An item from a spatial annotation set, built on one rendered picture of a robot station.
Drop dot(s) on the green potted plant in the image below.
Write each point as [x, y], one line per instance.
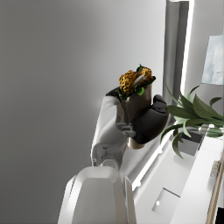
[192, 116]

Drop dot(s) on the white kitchen counter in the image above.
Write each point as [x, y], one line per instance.
[180, 180]

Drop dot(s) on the framed wall picture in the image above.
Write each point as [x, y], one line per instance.
[213, 59]

